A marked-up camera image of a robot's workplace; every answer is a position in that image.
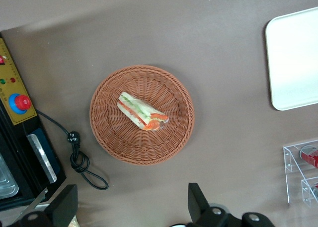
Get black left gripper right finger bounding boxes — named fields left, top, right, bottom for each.
left=188, top=182, right=274, bottom=227

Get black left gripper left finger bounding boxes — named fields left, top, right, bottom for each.
left=19, top=184, right=79, bottom=227

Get triangle sandwich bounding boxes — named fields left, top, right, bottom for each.
left=117, top=91, right=169, bottom=132

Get round brown wicker basket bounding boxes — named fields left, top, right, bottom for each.
left=89, top=65, right=195, bottom=166

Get beige rectangular plastic tray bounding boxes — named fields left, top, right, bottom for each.
left=265, top=6, right=318, bottom=111

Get grey metal lever bar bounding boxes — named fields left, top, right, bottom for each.
left=13, top=187, right=49, bottom=225

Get steel pan insert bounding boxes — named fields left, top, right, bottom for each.
left=0, top=151, right=20, bottom=201

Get black sealing machine yellow panel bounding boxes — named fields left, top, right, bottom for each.
left=0, top=30, right=67, bottom=213

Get clear acrylic bottle rack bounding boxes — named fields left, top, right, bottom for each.
left=282, top=140, right=318, bottom=208

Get black power cable with plug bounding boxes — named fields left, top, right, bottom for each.
left=36, top=109, right=109, bottom=190

